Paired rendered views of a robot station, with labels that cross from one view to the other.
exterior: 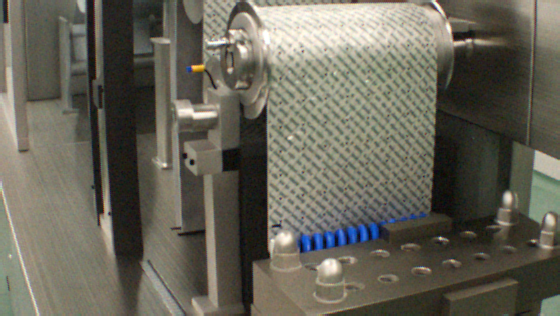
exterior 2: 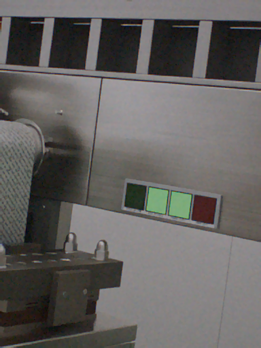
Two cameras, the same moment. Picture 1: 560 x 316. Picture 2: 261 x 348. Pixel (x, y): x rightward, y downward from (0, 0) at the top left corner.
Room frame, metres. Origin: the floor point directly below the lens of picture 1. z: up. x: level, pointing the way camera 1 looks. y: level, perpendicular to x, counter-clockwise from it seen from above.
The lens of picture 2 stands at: (-0.68, 0.51, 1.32)
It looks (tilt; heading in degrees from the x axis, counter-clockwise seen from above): 3 degrees down; 331
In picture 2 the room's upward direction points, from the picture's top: 7 degrees clockwise
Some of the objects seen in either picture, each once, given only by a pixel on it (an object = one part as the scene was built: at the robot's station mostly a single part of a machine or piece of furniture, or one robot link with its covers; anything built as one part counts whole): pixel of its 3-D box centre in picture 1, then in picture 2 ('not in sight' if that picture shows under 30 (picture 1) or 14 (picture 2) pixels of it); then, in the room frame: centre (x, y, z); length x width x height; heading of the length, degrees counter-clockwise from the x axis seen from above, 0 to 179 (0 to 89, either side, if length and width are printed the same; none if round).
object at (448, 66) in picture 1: (423, 47); (21, 149); (1.12, -0.19, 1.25); 0.15 x 0.01 x 0.15; 24
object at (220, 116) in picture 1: (212, 207); not in sight; (1.04, 0.10, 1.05); 0.06 x 0.05 x 0.31; 114
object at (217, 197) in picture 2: not in sight; (169, 202); (0.79, -0.41, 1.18); 0.25 x 0.01 x 0.07; 24
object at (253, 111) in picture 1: (246, 58); not in sight; (1.02, 0.05, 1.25); 0.15 x 0.01 x 0.15; 24
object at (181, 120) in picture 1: (181, 115); not in sight; (1.02, 0.13, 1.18); 0.04 x 0.02 x 0.04; 24
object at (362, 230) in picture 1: (364, 237); not in sight; (0.99, -0.10, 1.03); 0.21 x 0.04 x 0.03; 114
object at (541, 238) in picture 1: (550, 227); (102, 249); (0.94, -0.34, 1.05); 0.04 x 0.04 x 0.04
